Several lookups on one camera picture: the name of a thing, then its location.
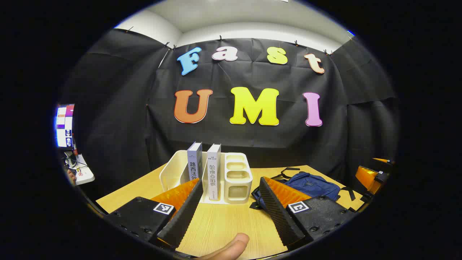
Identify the navy blue schoolbag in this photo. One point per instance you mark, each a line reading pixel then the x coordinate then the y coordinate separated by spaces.
pixel 312 184

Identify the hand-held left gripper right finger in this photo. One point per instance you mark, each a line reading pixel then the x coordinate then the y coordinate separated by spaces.
pixel 278 213

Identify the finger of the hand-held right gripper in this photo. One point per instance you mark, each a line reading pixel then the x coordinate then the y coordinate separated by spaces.
pixel 368 177
pixel 383 160

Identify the lavender cover book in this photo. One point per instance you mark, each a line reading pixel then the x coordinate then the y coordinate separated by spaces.
pixel 194 159

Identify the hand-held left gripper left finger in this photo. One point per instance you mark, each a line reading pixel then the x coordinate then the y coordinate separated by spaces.
pixel 182 213

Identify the white side desk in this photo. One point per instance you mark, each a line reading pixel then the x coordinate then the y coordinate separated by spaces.
pixel 86 175

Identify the computer monitor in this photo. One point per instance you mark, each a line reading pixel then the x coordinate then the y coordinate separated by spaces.
pixel 65 126

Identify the white cover book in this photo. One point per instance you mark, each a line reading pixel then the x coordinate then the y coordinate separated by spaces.
pixel 213 173

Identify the cream plastic bookshelf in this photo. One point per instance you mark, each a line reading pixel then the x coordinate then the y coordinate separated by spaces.
pixel 236 180

